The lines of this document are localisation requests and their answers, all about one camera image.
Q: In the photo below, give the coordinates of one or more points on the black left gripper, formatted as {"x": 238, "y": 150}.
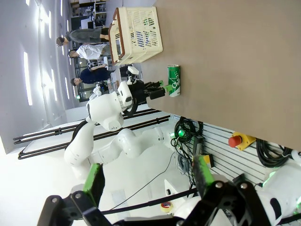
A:
{"x": 140, "y": 93}

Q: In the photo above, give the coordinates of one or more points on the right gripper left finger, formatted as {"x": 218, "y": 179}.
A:
{"x": 94, "y": 181}

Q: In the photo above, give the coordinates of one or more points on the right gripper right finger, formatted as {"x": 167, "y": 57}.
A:
{"x": 202, "y": 176}

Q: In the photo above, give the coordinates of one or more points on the green drink can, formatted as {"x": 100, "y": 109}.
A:
{"x": 174, "y": 77}

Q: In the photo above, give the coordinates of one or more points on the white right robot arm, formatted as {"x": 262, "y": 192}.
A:
{"x": 282, "y": 188}

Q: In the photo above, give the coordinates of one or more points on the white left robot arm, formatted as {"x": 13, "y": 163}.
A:
{"x": 105, "y": 110}

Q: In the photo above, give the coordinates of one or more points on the cream shopping basket brown rim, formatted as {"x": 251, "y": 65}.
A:
{"x": 141, "y": 54}

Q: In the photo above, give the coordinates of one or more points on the yellow black box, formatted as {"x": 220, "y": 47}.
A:
{"x": 208, "y": 160}

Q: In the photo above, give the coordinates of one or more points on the grey slotted base panel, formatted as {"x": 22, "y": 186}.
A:
{"x": 223, "y": 160}

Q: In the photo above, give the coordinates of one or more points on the black power adapter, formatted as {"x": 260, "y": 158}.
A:
{"x": 198, "y": 148}

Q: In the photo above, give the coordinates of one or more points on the white box with knob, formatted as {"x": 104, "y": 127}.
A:
{"x": 174, "y": 188}

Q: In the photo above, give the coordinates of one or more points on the tape roll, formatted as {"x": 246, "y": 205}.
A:
{"x": 164, "y": 204}

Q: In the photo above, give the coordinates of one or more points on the green lit button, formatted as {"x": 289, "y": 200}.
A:
{"x": 181, "y": 133}

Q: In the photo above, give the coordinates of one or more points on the red emergency stop button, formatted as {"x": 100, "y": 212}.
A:
{"x": 235, "y": 141}

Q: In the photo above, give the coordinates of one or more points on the person in navy top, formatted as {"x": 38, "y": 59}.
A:
{"x": 94, "y": 76}

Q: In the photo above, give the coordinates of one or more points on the person in white shirt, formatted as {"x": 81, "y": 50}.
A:
{"x": 89, "y": 51}

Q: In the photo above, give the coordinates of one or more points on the person in grey dress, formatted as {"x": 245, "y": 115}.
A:
{"x": 84, "y": 35}

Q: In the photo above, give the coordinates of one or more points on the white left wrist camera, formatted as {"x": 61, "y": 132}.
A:
{"x": 132, "y": 70}

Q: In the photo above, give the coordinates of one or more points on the black metal frame rail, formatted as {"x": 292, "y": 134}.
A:
{"x": 14, "y": 140}
{"x": 20, "y": 155}

